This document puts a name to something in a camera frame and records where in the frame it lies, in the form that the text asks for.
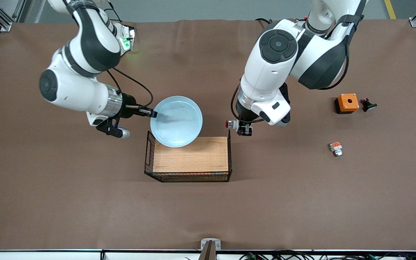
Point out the black white-capped push button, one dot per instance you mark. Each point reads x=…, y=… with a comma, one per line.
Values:
x=368, y=105

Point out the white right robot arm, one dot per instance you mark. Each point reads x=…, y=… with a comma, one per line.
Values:
x=74, y=90

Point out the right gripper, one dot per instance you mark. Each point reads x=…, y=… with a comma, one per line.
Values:
x=128, y=106

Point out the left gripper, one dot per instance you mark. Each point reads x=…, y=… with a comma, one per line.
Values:
x=244, y=115

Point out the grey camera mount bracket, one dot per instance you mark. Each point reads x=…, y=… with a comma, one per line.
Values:
x=211, y=241

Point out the light blue round plate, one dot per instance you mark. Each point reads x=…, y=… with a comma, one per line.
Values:
x=179, y=122

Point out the wooden board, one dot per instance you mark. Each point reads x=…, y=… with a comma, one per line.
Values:
x=193, y=159

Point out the brown table cover sheet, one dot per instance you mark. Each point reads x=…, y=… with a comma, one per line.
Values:
x=208, y=216

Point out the orange button enclosure box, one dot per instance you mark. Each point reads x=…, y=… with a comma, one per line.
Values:
x=347, y=102

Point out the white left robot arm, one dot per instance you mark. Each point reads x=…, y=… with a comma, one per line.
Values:
x=276, y=72

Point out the orange contact block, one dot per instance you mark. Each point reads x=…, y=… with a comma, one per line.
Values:
x=336, y=148

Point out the white table edge rail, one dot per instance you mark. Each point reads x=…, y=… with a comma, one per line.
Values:
x=49, y=255

